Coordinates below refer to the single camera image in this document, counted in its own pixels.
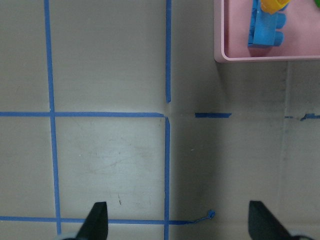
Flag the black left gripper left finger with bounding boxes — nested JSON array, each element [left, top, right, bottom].
[[74, 201, 108, 240]]

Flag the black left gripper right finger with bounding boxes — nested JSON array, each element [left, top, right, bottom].
[[248, 200, 295, 240]]

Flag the blue building block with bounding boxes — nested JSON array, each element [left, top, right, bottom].
[[247, 0, 287, 48]]

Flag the yellow building block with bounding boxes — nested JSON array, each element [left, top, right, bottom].
[[260, 0, 291, 15]]

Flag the green building block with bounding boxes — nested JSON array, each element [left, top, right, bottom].
[[313, 0, 320, 8]]

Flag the pink plastic box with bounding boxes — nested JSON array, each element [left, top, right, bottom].
[[213, 0, 320, 63]]

